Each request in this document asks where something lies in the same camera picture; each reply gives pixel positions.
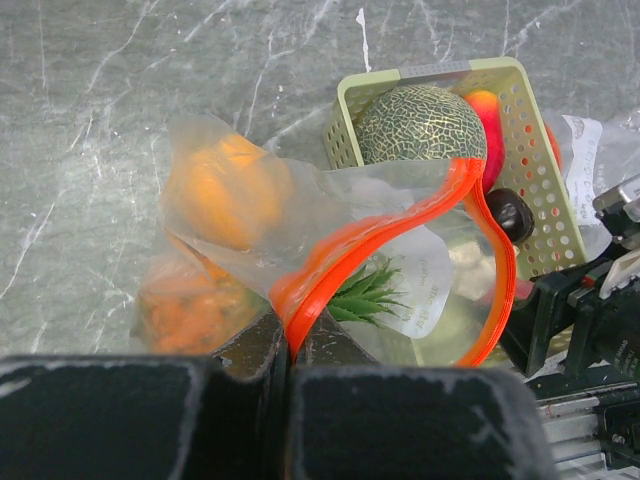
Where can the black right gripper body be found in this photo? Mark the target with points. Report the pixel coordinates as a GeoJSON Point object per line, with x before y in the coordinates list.
{"type": "Point", "coordinates": [598, 300]}

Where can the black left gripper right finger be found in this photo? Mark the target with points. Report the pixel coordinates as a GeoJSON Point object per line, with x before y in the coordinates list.
{"type": "Point", "coordinates": [353, 418]}

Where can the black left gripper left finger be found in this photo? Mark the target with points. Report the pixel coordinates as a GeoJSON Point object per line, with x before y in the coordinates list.
{"type": "Point", "coordinates": [211, 416]}

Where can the orange toy pineapple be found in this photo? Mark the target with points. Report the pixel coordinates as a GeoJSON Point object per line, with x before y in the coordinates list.
{"type": "Point", "coordinates": [183, 309]}

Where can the clear zip bag orange zipper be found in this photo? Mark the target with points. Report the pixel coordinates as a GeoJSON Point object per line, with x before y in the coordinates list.
{"type": "Point", "coordinates": [333, 223]}

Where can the orange toy bell pepper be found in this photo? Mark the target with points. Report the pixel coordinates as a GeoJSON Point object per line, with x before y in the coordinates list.
{"type": "Point", "coordinates": [230, 193]}

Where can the red yellow toy mango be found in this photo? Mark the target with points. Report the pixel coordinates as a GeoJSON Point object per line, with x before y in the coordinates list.
{"type": "Point", "coordinates": [487, 107]}

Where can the spare clear zip bag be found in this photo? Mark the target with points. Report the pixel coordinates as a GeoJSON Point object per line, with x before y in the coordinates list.
{"type": "Point", "coordinates": [596, 156]}

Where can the dark toy plum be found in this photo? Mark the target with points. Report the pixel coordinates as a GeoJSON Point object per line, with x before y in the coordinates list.
{"type": "Point", "coordinates": [511, 213]}

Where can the pale green plastic basket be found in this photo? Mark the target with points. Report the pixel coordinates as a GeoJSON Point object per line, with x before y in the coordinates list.
{"type": "Point", "coordinates": [459, 274]}

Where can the green netted toy melon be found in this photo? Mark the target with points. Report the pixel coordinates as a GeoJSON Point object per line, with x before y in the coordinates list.
{"type": "Point", "coordinates": [419, 122]}

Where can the aluminium rail frame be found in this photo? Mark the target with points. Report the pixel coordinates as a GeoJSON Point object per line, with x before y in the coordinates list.
{"type": "Point", "coordinates": [591, 424]}

